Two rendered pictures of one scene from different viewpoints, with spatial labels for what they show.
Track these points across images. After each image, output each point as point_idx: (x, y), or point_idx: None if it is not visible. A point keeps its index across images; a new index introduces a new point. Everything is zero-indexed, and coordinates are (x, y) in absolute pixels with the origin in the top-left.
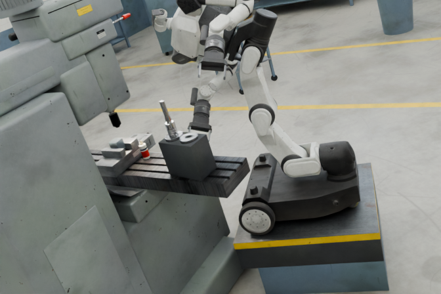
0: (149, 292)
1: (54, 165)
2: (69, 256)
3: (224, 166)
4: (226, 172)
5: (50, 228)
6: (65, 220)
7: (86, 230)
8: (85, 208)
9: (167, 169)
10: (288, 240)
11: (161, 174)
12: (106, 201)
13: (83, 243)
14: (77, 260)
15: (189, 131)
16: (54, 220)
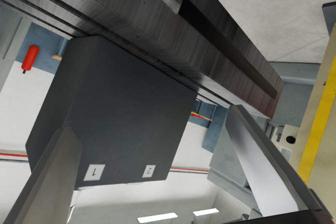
0: None
1: None
2: (23, 35)
3: (212, 99)
4: (206, 100)
5: (6, 71)
6: (5, 68)
7: (16, 41)
8: (2, 64)
9: (33, 12)
10: None
11: (33, 19)
12: (2, 51)
13: (21, 33)
14: (27, 24)
15: (67, 199)
16: (3, 76)
